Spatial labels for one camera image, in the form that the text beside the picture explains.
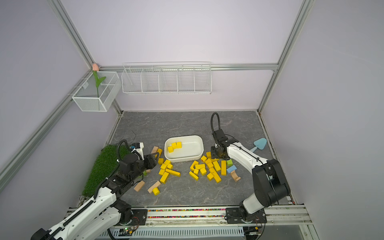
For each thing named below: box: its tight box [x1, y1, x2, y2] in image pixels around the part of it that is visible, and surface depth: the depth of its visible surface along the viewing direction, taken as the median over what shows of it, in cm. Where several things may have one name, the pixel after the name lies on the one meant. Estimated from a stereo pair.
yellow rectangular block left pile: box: [159, 171, 170, 184], surface depth 86 cm
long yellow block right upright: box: [221, 160, 227, 176], surface depth 91 cm
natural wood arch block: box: [230, 170, 241, 183], surface depth 88 cm
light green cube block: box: [226, 159, 234, 166], surface depth 92 cm
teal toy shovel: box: [250, 137, 268, 153], surface depth 103 cm
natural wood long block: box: [147, 180, 161, 194], surface depth 84 cm
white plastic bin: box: [164, 135, 204, 163], surface depth 99 cm
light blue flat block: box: [226, 164, 237, 174], surface depth 91 cm
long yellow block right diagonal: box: [209, 167, 222, 183], surface depth 88 cm
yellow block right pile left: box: [189, 171, 199, 181], surface depth 87 cm
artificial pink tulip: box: [92, 63, 107, 98], surface depth 92 cm
